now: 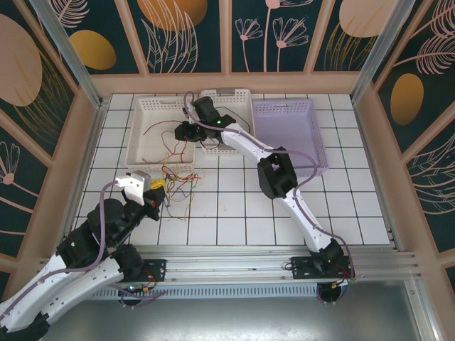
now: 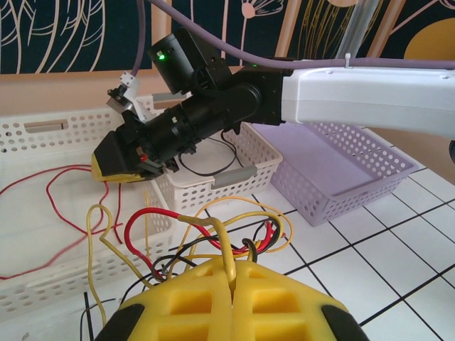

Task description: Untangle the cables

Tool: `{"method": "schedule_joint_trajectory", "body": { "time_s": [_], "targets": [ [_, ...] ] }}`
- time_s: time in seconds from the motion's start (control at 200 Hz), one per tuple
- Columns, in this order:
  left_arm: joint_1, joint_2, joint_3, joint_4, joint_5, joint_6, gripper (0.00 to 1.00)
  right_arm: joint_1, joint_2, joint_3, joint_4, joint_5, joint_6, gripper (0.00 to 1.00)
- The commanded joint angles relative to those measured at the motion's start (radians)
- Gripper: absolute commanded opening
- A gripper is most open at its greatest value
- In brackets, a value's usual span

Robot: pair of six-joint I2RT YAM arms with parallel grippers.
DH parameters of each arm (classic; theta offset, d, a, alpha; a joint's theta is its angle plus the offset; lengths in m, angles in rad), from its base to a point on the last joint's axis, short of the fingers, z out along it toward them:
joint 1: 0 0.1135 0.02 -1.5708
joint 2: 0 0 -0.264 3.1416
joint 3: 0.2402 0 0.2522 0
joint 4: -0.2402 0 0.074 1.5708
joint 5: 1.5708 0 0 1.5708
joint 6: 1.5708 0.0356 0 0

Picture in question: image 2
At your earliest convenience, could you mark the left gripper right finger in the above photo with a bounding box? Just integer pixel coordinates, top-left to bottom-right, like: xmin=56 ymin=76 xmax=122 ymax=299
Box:
xmin=230 ymin=261 xmax=368 ymax=341

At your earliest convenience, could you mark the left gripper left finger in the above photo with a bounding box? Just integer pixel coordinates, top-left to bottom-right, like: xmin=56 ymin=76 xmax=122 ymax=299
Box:
xmin=94 ymin=257 xmax=235 ymax=341

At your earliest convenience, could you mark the thin red cable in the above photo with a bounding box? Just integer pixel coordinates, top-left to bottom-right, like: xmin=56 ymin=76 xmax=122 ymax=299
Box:
xmin=0 ymin=163 xmax=124 ymax=281

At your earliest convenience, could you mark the thin orange cable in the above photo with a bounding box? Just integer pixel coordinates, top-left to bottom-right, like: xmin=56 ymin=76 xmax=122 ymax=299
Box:
xmin=141 ymin=188 xmax=296 ymax=278

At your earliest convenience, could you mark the thick red cable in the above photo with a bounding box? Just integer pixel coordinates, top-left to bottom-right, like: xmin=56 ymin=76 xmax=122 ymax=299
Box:
xmin=126 ymin=208 xmax=289 ymax=271

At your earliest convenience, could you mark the white basket with grey handles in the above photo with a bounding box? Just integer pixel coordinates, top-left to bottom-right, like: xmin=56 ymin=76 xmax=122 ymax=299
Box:
xmin=136 ymin=91 xmax=284 ymax=215

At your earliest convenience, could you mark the thick black cable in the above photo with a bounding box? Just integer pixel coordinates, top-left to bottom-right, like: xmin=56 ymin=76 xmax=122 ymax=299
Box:
xmin=151 ymin=238 xmax=259 ymax=281

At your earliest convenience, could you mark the thick yellow cable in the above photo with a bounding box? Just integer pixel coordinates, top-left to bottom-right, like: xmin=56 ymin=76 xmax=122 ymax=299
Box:
xmin=177 ymin=214 xmax=237 ymax=282

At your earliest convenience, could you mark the white perforated plastic basket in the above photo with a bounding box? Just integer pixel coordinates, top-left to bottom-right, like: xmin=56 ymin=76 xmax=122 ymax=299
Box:
xmin=0 ymin=104 xmax=178 ymax=319

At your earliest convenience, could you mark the purple perforated plastic basket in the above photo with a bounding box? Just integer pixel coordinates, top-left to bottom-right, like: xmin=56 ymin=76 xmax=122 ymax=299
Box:
xmin=248 ymin=120 xmax=422 ymax=228

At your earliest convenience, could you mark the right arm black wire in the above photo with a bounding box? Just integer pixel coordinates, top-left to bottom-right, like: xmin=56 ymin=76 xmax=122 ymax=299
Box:
xmin=176 ymin=130 xmax=247 ymax=178

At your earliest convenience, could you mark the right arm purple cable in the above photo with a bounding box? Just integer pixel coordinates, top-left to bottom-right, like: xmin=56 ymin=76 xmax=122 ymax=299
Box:
xmin=133 ymin=0 xmax=455 ymax=77

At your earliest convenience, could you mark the aluminium corner post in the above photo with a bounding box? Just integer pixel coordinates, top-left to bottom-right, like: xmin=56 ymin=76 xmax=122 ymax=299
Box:
xmin=336 ymin=0 xmax=383 ymax=60

